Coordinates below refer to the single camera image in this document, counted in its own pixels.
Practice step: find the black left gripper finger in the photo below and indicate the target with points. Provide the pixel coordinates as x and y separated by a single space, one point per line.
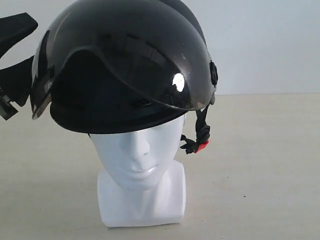
15 28
15 86

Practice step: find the black helmet with visor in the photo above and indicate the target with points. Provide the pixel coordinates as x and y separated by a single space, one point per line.
119 66

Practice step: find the white mannequin head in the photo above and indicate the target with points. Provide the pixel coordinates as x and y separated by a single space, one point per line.
141 184

